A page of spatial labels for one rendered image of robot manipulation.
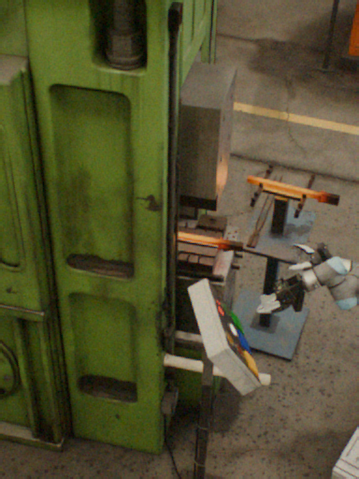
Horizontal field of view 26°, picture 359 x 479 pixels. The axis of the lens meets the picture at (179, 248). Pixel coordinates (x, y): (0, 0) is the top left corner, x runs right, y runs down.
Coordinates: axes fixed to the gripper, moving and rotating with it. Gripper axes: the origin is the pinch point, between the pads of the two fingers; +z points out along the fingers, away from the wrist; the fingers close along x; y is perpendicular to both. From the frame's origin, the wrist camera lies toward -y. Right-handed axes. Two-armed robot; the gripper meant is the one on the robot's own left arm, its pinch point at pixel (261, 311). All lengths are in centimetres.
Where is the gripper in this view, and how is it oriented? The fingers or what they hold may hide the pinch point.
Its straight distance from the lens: 299.7
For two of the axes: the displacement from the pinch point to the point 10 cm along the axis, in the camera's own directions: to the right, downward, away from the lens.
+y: -4.7, -5.8, -6.6
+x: 2.0, 6.6, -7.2
